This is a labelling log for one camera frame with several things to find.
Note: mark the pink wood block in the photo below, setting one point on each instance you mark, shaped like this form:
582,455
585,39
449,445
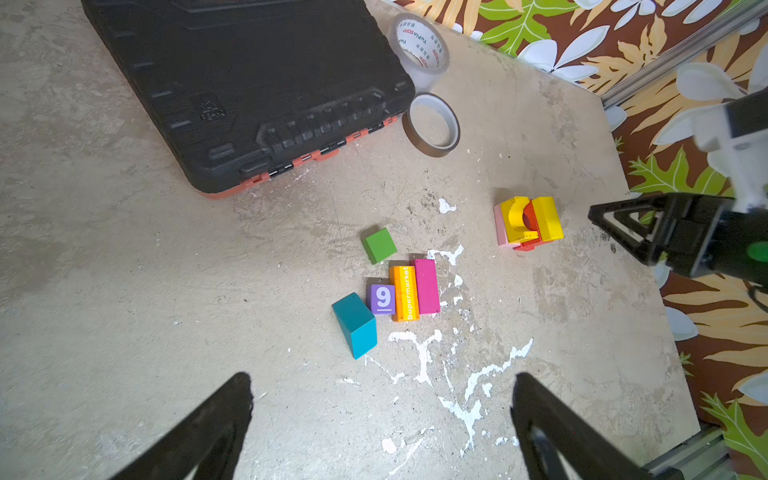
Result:
501,232

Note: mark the orange wood block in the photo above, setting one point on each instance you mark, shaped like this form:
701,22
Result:
406,294

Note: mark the yellow arch block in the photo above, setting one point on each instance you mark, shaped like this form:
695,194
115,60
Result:
512,210

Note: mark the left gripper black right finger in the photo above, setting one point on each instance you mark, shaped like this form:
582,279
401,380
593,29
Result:
551,435

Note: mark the red wood block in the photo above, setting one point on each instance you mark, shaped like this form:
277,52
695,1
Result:
532,236

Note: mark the teal wood block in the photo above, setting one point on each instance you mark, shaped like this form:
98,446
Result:
358,324

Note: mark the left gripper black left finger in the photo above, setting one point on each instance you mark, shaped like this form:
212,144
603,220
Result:
206,444

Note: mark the green wood block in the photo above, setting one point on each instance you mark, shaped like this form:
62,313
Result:
379,246

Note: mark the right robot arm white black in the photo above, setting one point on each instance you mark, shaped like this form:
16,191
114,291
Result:
736,133

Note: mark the black plastic tool case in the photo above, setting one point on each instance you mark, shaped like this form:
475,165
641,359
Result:
242,91

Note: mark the purple number block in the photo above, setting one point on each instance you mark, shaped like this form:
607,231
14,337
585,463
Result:
381,299

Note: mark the magenta wood block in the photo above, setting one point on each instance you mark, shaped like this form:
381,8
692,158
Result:
427,286

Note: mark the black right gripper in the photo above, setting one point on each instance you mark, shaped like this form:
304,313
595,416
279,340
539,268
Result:
695,234

